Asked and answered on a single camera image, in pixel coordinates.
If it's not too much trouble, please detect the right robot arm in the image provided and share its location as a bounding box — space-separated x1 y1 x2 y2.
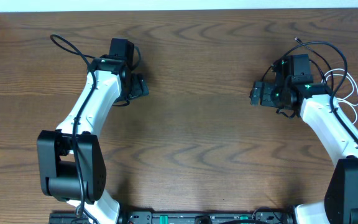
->
250 54 358 223

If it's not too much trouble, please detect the black usb cable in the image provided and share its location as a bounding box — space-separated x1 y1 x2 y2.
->
260 37 335 91

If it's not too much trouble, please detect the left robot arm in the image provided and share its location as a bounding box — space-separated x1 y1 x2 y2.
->
37 38 149 223

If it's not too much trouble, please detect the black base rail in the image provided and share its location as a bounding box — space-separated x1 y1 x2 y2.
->
48 208 295 224

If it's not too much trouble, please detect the white usb cable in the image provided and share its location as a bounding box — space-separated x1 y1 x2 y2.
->
321 68 358 124

